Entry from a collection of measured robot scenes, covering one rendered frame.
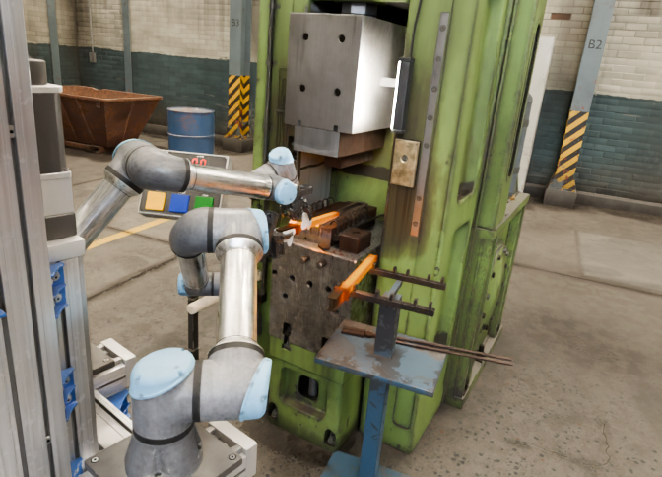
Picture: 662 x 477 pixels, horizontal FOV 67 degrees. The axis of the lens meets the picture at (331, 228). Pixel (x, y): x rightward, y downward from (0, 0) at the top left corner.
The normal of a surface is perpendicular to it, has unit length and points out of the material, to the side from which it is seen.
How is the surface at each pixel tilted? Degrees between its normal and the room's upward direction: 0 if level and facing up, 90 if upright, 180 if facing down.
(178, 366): 8
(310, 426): 90
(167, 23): 88
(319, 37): 90
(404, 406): 90
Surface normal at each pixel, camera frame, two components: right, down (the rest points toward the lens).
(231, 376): 0.15, -0.62
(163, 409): 0.16, 0.32
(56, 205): 0.78, 0.26
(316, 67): -0.50, 0.24
